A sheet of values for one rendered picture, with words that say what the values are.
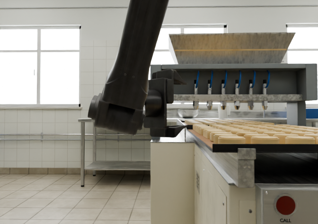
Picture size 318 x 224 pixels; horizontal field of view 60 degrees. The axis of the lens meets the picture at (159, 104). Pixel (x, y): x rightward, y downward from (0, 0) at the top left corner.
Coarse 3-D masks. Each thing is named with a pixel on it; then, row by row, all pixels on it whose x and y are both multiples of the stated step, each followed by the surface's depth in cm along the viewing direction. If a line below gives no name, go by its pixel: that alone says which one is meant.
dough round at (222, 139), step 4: (220, 136) 53; (224, 136) 53; (228, 136) 53; (232, 136) 53; (236, 136) 53; (220, 140) 51; (224, 140) 50; (228, 140) 50; (232, 140) 50; (236, 140) 50; (240, 140) 50; (244, 140) 50
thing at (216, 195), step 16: (208, 160) 77; (256, 160) 74; (272, 160) 74; (288, 160) 74; (304, 160) 74; (208, 176) 75; (224, 176) 55; (256, 176) 55; (272, 176) 55; (288, 176) 55; (304, 176) 55; (208, 192) 75; (224, 192) 54; (240, 192) 50; (208, 208) 75; (224, 208) 53; (240, 208) 50
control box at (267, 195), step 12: (264, 192) 47; (276, 192) 47; (288, 192) 47; (300, 192) 47; (312, 192) 47; (264, 204) 47; (300, 204) 47; (312, 204) 47; (264, 216) 47; (276, 216) 47; (288, 216) 46; (300, 216) 47; (312, 216) 47
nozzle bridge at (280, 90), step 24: (192, 72) 128; (216, 72) 128; (264, 72) 127; (288, 72) 127; (312, 72) 118; (192, 96) 123; (216, 96) 123; (240, 96) 122; (264, 96) 122; (288, 96) 122; (312, 96) 118; (288, 120) 138
